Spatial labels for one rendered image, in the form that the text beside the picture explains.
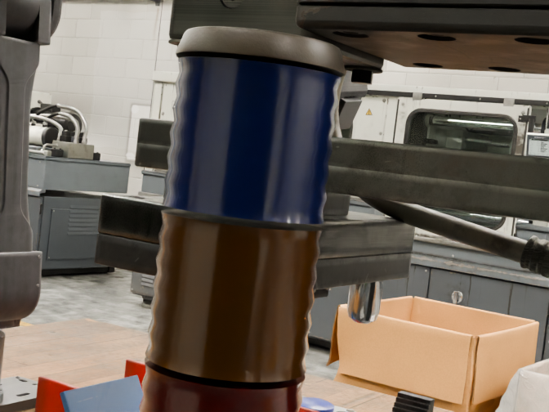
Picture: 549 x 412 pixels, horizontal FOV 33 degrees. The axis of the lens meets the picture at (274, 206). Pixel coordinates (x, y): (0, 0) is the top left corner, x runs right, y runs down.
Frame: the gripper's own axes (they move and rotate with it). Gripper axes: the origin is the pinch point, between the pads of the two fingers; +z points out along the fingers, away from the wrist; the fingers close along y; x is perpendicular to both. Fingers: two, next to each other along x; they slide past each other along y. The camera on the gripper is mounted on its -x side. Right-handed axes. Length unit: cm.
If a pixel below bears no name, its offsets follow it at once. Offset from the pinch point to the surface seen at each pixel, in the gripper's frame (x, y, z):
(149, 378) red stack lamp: -31, -41, -3
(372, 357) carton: 109, 179, 62
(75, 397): -1.6, -20.4, 6.2
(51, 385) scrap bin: 17.4, -8.1, 10.5
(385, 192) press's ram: -24.0, -18.6, -5.0
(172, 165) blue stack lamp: -32, -40, -8
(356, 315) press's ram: -15.8, -10.0, 3.0
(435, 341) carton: 89, 182, 57
